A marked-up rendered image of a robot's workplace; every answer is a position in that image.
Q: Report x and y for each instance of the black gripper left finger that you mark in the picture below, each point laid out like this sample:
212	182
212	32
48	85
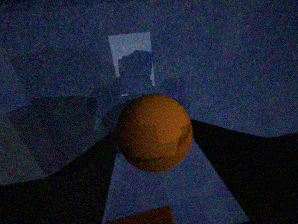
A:
76	194

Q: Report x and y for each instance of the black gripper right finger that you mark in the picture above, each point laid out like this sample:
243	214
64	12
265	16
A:
251	167

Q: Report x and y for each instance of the low clear corner wall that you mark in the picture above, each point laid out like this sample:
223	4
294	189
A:
16	162

